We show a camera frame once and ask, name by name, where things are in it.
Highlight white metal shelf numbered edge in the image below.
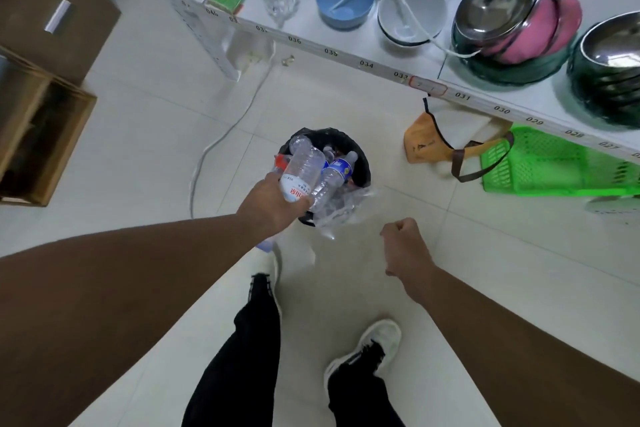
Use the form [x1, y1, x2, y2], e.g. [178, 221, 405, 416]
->
[117, 0, 640, 165]

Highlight person's left forearm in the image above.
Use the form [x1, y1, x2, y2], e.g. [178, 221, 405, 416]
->
[0, 213, 273, 427]

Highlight person's white shoe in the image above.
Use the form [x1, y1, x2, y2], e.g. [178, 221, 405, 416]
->
[248, 241, 283, 318]
[323, 319, 403, 392]

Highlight person's leg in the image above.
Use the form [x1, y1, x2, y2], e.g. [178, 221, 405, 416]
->
[181, 274, 282, 427]
[327, 341, 407, 427]

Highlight heap of discarded plastic bottles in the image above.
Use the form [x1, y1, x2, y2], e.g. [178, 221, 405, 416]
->
[273, 136, 371, 222]

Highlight pink bowl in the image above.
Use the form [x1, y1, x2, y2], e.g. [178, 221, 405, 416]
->
[482, 0, 583, 65]

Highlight person's right forearm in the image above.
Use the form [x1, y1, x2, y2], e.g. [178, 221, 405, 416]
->
[402, 266, 640, 427]

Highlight green plastic basket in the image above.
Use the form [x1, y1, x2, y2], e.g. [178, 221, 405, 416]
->
[479, 125, 640, 197]

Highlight single steel bowl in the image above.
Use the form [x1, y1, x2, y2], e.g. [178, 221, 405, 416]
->
[453, 0, 541, 47]

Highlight person's left hand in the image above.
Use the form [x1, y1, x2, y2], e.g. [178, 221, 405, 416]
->
[235, 172, 316, 242]

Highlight person's right leg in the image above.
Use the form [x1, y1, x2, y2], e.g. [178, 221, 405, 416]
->
[327, 341, 407, 427]

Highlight person's right hand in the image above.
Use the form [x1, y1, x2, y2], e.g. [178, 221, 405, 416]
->
[379, 217, 437, 304]

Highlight white cord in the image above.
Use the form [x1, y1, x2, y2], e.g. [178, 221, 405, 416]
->
[332, 0, 481, 60]

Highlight brown tote bag dark straps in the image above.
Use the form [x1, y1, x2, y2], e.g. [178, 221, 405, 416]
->
[403, 97, 516, 183]

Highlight person's left leg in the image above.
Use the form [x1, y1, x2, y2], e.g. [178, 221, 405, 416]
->
[181, 274, 282, 427]

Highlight person's left white shoe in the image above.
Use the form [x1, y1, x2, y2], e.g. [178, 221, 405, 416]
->
[248, 241, 283, 318]

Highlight black trash bin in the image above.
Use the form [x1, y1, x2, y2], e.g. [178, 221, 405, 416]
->
[277, 127, 372, 228]

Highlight white bowl dark rim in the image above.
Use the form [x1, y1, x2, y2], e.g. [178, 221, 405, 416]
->
[377, 0, 449, 47]

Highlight stack of steel bowls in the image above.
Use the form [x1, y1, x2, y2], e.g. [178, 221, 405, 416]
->
[569, 11, 640, 102]

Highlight blue label plastic bottle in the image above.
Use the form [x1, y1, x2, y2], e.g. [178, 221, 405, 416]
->
[309, 150, 360, 212]

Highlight crushed clear plastic bottle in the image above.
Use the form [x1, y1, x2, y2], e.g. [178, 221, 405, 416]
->
[317, 185, 382, 240]

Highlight white label plastic bottle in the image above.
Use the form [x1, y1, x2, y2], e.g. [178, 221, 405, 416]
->
[257, 135, 329, 252]

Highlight person's right white shoe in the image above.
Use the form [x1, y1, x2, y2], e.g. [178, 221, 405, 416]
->
[323, 319, 403, 392]

